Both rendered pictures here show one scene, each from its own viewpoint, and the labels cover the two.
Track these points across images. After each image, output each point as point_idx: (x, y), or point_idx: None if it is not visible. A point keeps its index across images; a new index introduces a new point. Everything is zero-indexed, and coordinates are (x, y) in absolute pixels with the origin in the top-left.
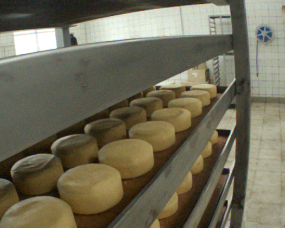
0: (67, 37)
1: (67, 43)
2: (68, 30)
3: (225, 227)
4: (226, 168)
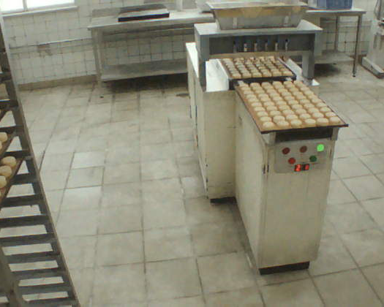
0: None
1: None
2: None
3: (7, 259)
4: None
